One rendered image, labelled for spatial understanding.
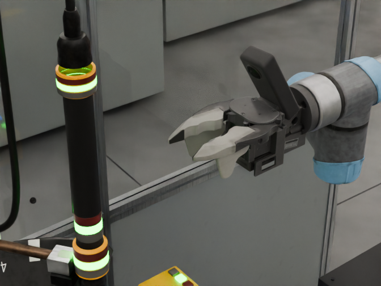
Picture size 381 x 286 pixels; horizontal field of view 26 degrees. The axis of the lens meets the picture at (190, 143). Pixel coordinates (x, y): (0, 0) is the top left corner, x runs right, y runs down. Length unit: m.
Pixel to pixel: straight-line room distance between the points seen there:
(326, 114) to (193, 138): 0.20
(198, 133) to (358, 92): 0.25
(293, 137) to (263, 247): 1.41
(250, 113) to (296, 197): 1.46
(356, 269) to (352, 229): 1.87
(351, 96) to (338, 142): 0.09
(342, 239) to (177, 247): 1.43
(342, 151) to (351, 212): 2.50
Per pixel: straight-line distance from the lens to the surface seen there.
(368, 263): 1.80
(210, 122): 1.09
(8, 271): 1.27
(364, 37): 5.36
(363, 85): 1.21
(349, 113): 1.21
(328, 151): 1.26
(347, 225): 3.67
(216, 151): 1.03
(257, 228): 2.48
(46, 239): 1.26
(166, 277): 1.74
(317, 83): 1.17
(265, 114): 1.10
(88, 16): 1.78
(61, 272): 1.06
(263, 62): 1.06
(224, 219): 2.35
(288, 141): 1.16
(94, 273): 1.03
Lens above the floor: 2.23
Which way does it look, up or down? 32 degrees down
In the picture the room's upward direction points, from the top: straight up
